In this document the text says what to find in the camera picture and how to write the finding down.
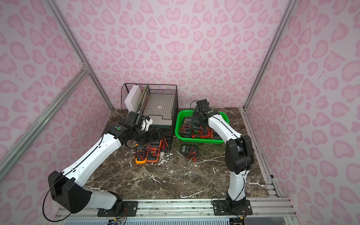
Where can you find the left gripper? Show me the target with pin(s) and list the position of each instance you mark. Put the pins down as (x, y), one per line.
(153, 133)

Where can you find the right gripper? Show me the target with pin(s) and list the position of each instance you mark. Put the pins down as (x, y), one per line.
(194, 122)

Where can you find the green multimeter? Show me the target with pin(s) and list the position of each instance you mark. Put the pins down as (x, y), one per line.
(198, 129)

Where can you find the red multimeter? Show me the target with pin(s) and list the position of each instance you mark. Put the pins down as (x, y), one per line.
(207, 134)

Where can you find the yellow multimeter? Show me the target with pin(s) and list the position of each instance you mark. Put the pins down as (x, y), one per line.
(141, 154)

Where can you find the black multimeter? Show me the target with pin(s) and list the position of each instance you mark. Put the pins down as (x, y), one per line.
(166, 144)

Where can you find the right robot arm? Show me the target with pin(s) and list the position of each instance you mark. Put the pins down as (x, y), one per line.
(239, 153)

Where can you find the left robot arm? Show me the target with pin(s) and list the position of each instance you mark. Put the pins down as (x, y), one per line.
(67, 188)

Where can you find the green plastic basket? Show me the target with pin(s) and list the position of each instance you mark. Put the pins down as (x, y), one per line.
(179, 122)

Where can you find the small dark multimeter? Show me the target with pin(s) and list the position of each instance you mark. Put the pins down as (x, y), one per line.
(190, 152)

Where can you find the grey tray on rack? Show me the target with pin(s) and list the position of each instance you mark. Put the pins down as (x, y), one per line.
(160, 108)

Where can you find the black wire mesh rack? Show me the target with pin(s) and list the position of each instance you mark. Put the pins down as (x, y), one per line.
(146, 90)

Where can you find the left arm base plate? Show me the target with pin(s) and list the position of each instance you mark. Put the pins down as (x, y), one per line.
(118, 208)

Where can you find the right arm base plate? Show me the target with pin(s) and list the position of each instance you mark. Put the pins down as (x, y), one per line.
(227, 207)

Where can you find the aluminium front rail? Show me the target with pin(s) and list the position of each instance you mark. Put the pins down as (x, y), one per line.
(185, 212)

